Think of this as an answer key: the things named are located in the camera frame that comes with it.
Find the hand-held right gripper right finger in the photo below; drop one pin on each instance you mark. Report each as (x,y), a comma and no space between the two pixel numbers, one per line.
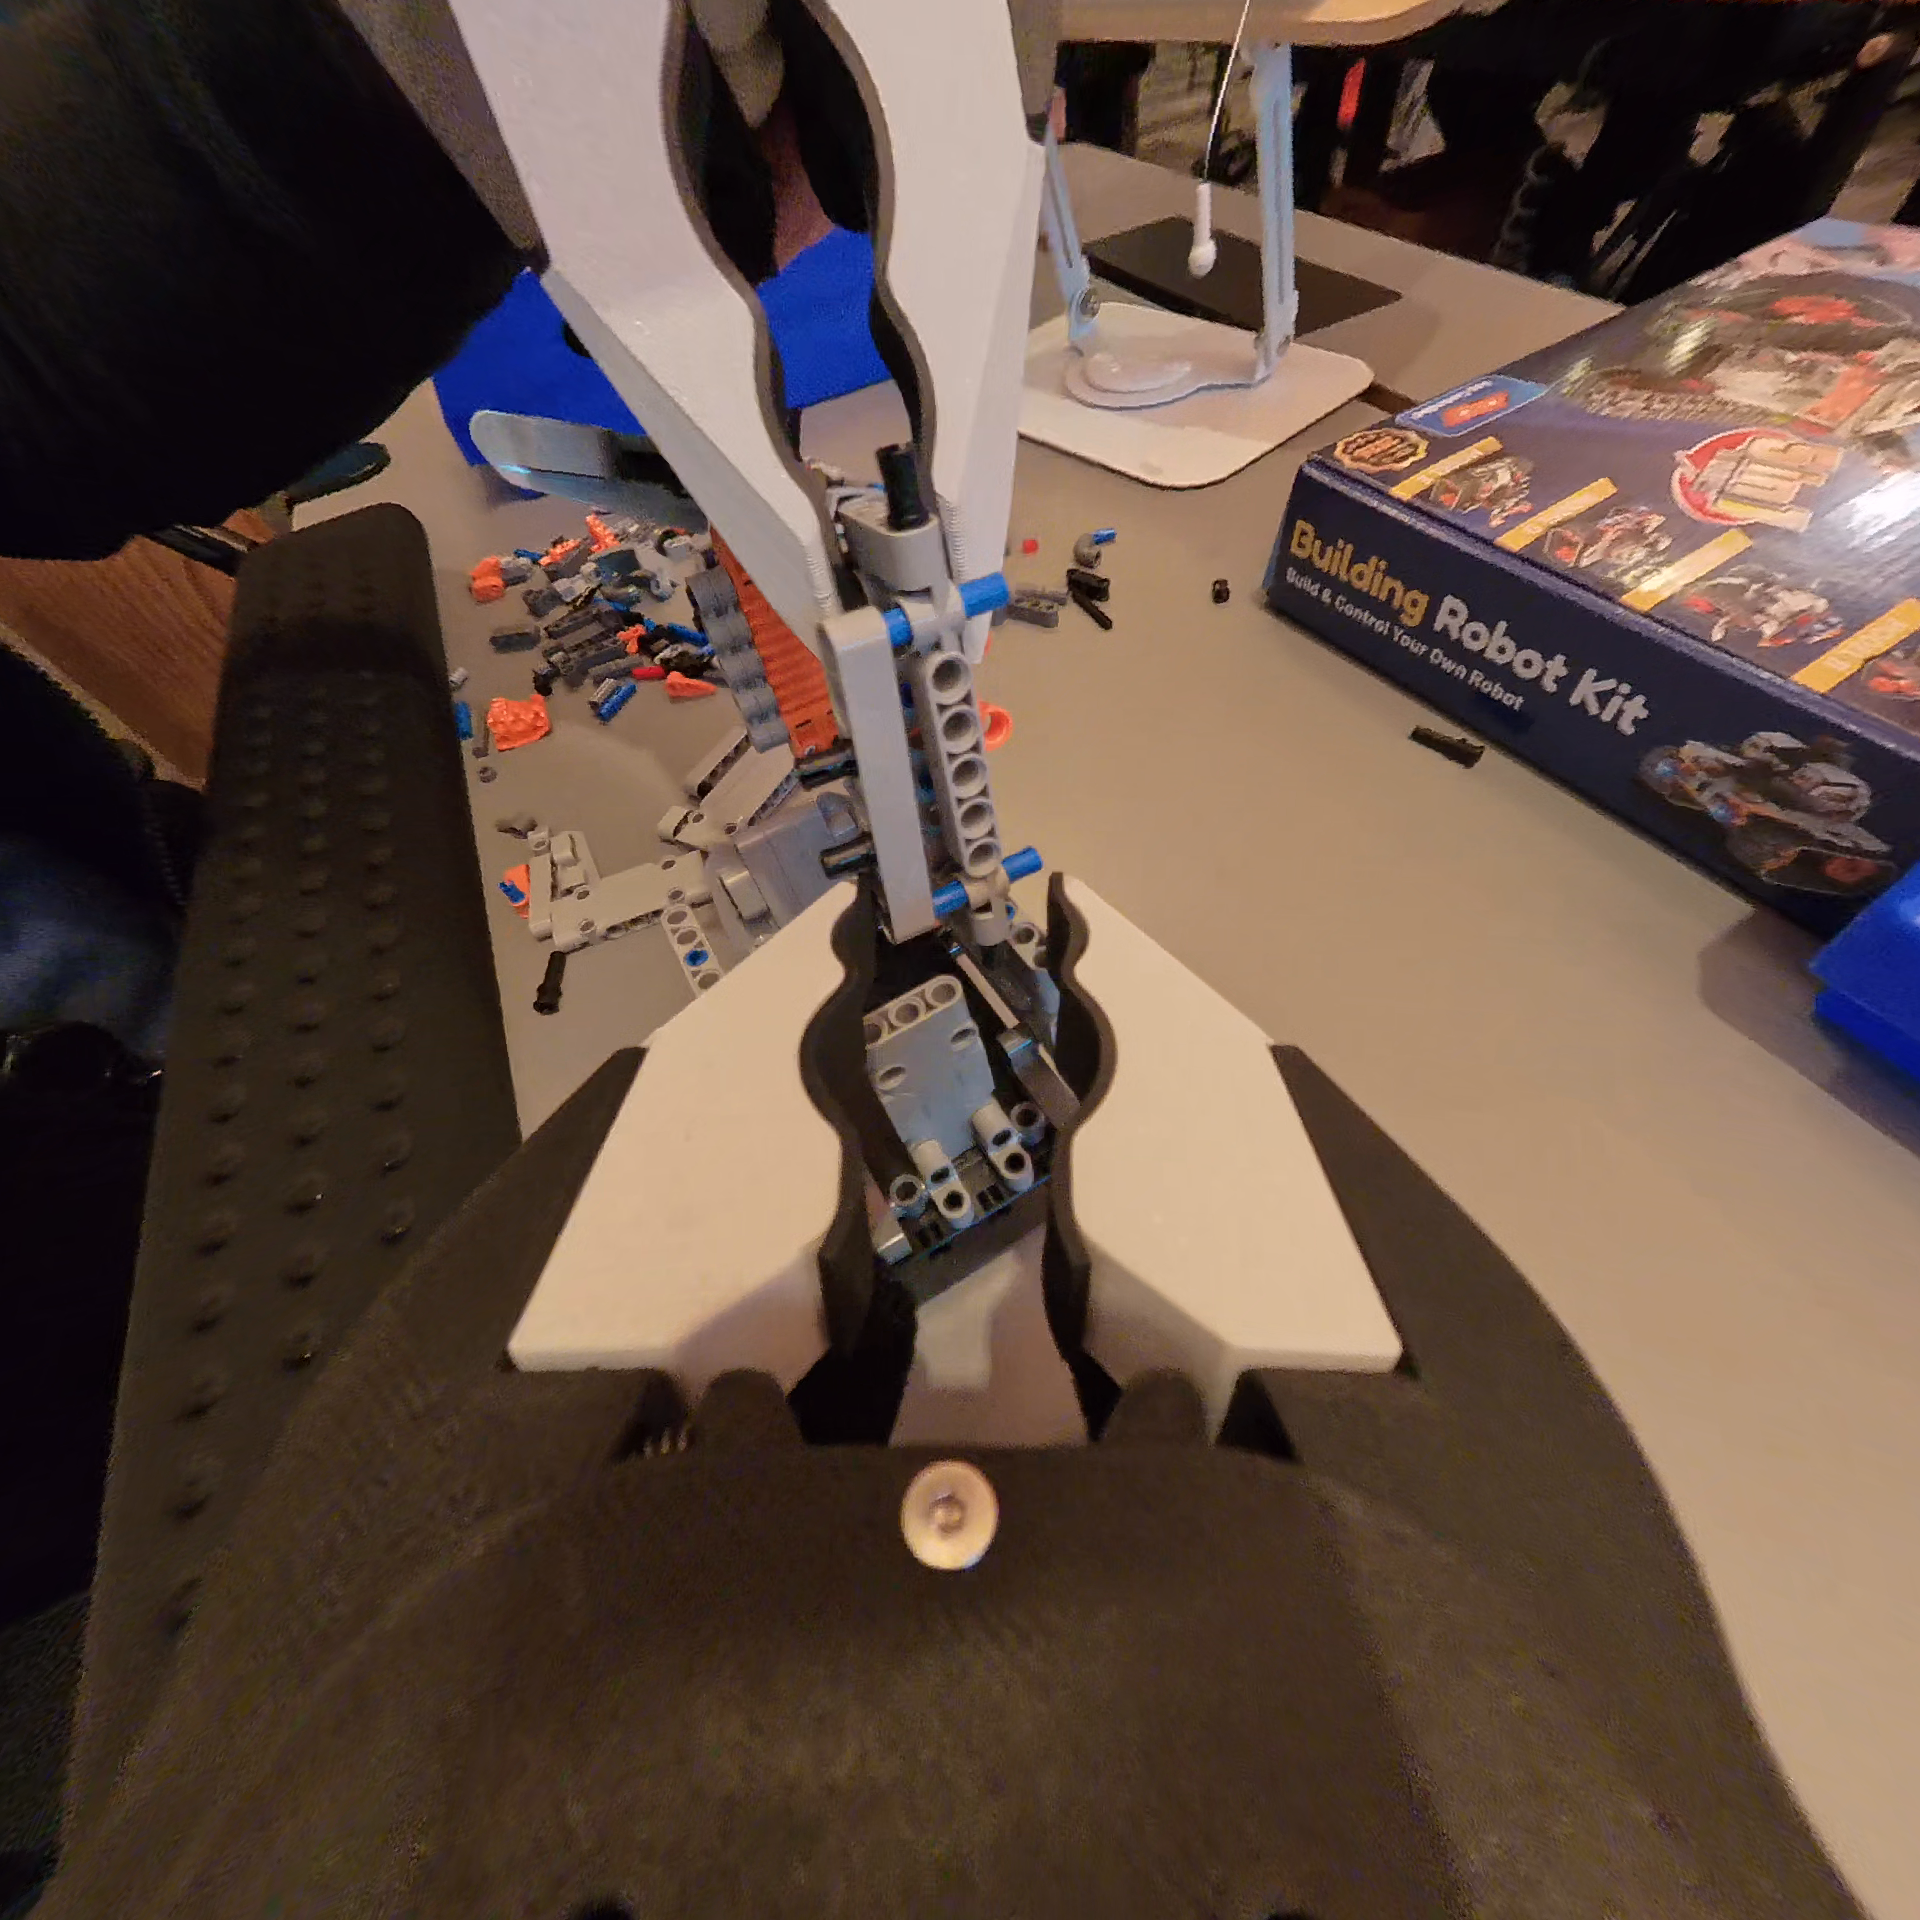
(1246,1229)

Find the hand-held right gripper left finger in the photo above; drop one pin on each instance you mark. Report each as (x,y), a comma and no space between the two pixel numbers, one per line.
(676,1229)

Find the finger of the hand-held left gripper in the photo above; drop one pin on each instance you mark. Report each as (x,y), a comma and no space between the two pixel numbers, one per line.
(615,180)
(967,241)

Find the orange gear frame assembly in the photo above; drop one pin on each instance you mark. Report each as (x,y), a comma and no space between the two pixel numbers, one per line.
(948,780)

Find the person's left forearm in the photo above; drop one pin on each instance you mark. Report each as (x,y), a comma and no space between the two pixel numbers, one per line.
(212,241)

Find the person's left hand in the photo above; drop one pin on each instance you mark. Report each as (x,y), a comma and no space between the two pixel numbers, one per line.
(798,180)

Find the blue plastic bin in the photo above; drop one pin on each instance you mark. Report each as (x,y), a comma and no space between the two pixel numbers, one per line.
(527,405)
(1875,989)

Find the white book stand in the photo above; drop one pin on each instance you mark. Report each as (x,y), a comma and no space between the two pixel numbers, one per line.
(1201,376)

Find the black desk pad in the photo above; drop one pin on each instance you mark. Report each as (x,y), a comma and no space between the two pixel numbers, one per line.
(1261,276)

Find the pile of small building parts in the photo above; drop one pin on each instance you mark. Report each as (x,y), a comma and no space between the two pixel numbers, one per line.
(586,616)

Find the black connector pin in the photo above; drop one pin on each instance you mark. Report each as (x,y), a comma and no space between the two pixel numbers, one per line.
(1449,746)

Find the blue robot kit box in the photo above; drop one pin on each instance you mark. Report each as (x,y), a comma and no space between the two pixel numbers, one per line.
(1622,602)

